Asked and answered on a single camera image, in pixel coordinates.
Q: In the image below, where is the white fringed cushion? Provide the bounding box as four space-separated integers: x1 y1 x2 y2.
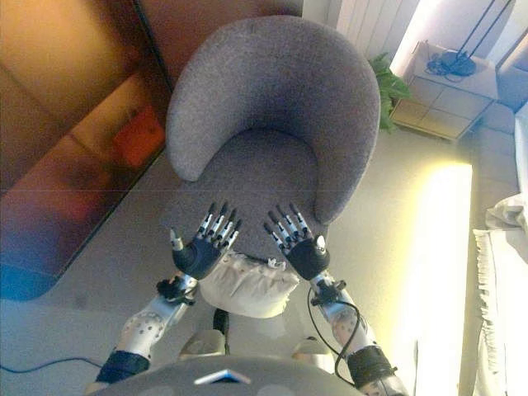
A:
199 251 301 318

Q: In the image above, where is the white bedside cabinet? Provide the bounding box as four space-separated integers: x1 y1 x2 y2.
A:
389 40 502 144

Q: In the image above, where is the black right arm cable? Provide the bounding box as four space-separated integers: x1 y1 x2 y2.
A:
307 284 368 387

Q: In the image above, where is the silver left robot leg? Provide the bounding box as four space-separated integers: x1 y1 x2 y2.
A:
179 309 230 358

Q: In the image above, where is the green potted plant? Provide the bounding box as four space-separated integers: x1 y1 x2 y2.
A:
369 52 413 134

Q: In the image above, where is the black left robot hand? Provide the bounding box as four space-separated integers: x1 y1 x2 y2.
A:
168 200 243 281

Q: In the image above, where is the silver right robot leg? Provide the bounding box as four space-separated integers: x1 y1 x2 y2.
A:
290 336 335 372

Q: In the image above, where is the grey fabric armchair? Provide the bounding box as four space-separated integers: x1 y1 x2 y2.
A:
164 16 381 259

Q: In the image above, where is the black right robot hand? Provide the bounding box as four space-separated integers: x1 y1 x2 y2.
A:
263 201 331 281

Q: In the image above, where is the white fringed throw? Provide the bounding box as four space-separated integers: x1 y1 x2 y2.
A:
472 229 528 396

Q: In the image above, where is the silver robot leg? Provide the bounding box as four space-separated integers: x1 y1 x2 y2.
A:
179 309 230 358
290 336 335 372

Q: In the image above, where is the crumpled white cloth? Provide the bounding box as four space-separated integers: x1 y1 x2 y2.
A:
485 193 528 232

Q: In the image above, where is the black lamp stand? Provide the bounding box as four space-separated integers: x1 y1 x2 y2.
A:
427 0 516 82

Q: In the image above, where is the grey robot torso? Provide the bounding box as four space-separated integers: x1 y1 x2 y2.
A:
86 356 364 396

